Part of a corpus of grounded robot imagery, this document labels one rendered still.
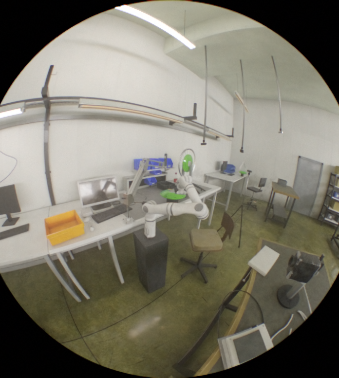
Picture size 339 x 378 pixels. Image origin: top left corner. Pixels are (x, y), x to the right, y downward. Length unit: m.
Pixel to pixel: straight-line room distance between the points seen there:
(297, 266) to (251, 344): 0.35
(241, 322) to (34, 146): 2.31
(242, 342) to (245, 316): 0.18
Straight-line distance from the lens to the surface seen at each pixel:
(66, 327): 1.88
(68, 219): 1.44
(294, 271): 0.67
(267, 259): 1.02
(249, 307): 0.77
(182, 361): 1.46
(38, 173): 1.94
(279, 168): 5.75
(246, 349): 0.62
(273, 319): 0.81
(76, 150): 1.90
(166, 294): 1.78
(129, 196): 1.17
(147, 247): 1.10
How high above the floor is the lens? 1.60
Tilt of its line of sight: 18 degrees down
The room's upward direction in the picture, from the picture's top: 4 degrees clockwise
